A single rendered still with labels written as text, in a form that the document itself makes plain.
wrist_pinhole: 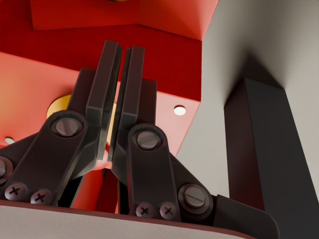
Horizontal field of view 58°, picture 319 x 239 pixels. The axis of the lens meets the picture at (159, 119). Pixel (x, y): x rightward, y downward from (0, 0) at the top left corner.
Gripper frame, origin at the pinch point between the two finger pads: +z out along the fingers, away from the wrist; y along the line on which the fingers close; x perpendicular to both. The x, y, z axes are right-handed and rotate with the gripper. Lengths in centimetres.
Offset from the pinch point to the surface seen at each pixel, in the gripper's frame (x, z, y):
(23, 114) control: -10.0, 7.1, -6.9
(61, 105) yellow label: -7.8, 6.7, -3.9
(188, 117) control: -6.1, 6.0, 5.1
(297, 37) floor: -33, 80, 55
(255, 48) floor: -41, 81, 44
